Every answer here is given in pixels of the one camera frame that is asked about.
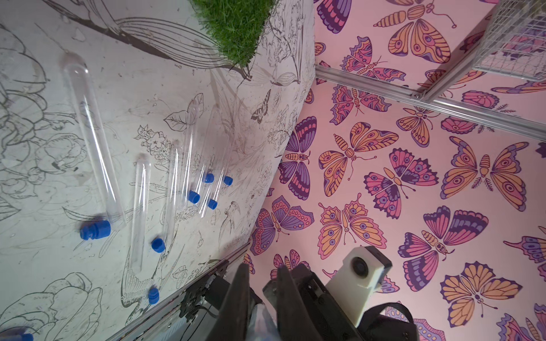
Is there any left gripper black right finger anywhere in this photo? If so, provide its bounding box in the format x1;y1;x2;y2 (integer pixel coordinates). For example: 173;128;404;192
276;266;322;340

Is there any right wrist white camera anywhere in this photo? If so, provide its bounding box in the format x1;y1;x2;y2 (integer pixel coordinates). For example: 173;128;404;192
326;246;392;327

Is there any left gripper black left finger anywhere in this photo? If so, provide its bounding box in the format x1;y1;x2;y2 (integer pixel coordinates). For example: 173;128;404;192
205;263;250;340

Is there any test tube blue stopper two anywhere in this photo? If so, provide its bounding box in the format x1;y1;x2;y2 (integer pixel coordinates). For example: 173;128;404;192
127;153;152;302

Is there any clear test tube one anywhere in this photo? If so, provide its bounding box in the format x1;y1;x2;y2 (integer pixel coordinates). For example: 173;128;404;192
184;93;211;207
199;102;233;217

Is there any blue stopper five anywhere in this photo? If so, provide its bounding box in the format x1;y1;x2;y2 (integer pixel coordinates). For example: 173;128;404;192
80;220;112;241

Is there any test tube blue stopper three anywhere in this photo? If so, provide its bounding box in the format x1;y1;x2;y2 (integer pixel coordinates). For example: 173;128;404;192
165;140;191;243

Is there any white wire basket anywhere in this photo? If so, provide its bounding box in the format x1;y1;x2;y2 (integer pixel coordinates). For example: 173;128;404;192
473;0;545;82

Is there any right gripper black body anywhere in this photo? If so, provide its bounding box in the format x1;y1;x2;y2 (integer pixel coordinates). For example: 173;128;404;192
262;265;362;340

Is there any blue stopper four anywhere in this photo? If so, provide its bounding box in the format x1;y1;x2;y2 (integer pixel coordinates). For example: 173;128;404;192
187;190;200;205

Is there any green artificial grass mat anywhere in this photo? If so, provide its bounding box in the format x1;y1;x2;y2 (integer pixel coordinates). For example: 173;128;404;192
191;0;277;68

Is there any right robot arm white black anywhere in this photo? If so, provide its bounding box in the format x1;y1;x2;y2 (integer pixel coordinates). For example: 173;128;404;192
262;265;419;340

